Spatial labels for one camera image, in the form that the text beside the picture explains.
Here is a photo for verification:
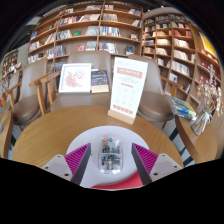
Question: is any curved wooden bookshelf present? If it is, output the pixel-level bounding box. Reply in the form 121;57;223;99
141;11;224;111

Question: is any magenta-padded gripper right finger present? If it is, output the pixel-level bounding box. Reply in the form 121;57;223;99
131;143;184;186

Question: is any beige wooden armchair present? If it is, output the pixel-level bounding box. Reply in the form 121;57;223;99
128;54;184;129
3;58;49;133
29;49;116;116

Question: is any white mouse pad, red rest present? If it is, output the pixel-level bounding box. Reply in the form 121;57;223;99
65;125;159;190

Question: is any transparent computer mouse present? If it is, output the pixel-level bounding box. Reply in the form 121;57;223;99
97;134;124;175

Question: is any glass vase with dried flowers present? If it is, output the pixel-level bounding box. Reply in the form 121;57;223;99
190;64;224;137

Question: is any white framed floral picture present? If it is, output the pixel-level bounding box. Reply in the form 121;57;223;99
58;62;93;94

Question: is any distant wooden bookshelf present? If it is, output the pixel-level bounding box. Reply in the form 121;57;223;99
1;49;23;84

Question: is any colourful stack of books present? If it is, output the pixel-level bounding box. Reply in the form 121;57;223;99
169;95;198;121

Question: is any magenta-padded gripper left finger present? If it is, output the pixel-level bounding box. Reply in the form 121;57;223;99
41;143;92;186

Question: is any white sign in wooden stand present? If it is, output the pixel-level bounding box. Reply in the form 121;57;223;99
107;56;149;126

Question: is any dark blue book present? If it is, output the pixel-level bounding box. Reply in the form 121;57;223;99
90;69;110;94

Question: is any round wooden side table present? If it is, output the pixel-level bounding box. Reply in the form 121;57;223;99
174;113;219;164
0;109;15;160

